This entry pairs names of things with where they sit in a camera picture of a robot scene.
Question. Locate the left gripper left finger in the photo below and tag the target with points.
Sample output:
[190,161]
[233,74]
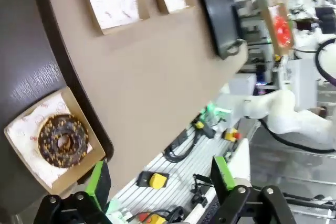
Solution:
[98,182]

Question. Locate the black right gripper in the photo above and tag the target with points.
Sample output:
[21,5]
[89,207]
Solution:
[326,20]

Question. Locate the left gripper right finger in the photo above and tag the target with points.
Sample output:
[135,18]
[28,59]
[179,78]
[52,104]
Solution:
[225,179]

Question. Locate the chocolate donut orange sprinkles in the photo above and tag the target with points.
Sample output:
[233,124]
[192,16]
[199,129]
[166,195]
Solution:
[50,140]

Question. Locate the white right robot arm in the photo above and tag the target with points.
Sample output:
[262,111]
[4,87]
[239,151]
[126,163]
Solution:
[283,119]

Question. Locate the dark brown plastic tray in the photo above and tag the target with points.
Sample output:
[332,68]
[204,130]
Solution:
[215,11]
[21,51]

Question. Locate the yellow emergency stop red button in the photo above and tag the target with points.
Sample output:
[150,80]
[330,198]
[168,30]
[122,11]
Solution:
[231,134]

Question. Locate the yellow black control pendant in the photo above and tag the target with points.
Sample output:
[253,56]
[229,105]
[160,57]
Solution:
[155,180]

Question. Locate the yellow red stop switch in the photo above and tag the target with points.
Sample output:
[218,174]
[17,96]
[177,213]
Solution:
[153,218]

